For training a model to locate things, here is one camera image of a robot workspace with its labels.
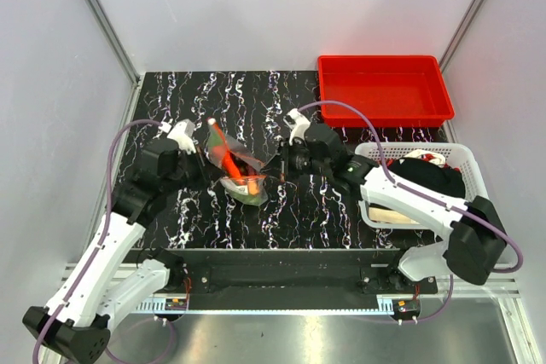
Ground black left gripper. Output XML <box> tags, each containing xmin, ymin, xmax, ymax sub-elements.
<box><xmin>162</xmin><ymin>143</ymin><xmax>224</xmax><ymax>194</ymax></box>

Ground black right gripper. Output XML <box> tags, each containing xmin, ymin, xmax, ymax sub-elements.
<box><xmin>262</xmin><ymin>137</ymin><xmax>331</xmax><ymax>182</ymax></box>

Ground clear zip top bag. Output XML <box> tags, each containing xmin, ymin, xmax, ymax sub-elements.
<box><xmin>206</xmin><ymin>118</ymin><xmax>268</xmax><ymax>206</ymax></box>

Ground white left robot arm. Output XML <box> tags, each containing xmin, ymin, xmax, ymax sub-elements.
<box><xmin>22</xmin><ymin>137</ymin><xmax>208</xmax><ymax>363</ymax></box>

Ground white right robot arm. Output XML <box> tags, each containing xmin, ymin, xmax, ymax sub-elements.
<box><xmin>263</xmin><ymin>124</ymin><xmax>508</xmax><ymax>293</ymax></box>

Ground black bag in basket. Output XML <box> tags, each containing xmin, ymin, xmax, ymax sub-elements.
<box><xmin>386</xmin><ymin>157</ymin><xmax>466</xmax><ymax>199</ymax></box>

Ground beige item in basket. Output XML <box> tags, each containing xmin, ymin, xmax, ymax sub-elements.
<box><xmin>368</xmin><ymin>206</ymin><xmax>418</xmax><ymax>225</ymax></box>

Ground red plastic bin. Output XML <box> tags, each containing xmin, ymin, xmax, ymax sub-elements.
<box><xmin>317</xmin><ymin>55</ymin><xmax>455</xmax><ymax>128</ymax></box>

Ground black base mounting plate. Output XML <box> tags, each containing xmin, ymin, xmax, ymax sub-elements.
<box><xmin>135</xmin><ymin>248</ymin><xmax>439</xmax><ymax>312</ymax></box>

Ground white red cloth in basket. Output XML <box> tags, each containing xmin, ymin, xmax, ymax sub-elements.
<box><xmin>401</xmin><ymin>149</ymin><xmax>450</xmax><ymax>168</ymax></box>

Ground white plastic basket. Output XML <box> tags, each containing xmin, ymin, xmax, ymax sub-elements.
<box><xmin>356</xmin><ymin>142</ymin><xmax>489</xmax><ymax>238</ymax></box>

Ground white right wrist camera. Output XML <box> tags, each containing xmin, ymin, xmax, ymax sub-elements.
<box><xmin>283</xmin><ymin>108</ymin><xmax>311</xmax><ymax>145</ymax></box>

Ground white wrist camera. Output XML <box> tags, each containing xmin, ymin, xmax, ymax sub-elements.
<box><xmin>283</xmin><ymin>108</ymin><xmax>311</xmax><ymax>145</ymax></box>
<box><xmin>159</xmin><ymin>119</ymin><xmax>197</xmax><ymax>154</ymax></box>

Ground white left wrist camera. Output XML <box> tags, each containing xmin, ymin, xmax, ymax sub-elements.
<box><xmin>159</xmin><ymin>119</ymin><xmax>197</xmax><ymax>154</ymax></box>

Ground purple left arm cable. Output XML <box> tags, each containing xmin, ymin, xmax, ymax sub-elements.
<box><xmin>32</xmin><ymin>119</ymin><xmax>176</xmax><ymax>364</ymax></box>

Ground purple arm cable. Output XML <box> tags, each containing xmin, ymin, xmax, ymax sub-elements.
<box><xmin>298</xmin><ymin>100</ymin><xmax>526</xmax><ymax>325</ymax></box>
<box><xmin>32</xmin><ymin>119</ymin><xmax>176</xmax><ymax>364</ymax></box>

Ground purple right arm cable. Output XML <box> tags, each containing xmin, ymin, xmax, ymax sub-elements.
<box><xmin>298</xmin><ymin>100</ymin><xmax>526</xmax><ymax>325</ymax></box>

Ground aluminium frame rail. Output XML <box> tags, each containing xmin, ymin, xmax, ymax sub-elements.
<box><xmin>57</xmin><ymin>263</ymin><xmax>522</xmax><ymax>297</ymax></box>

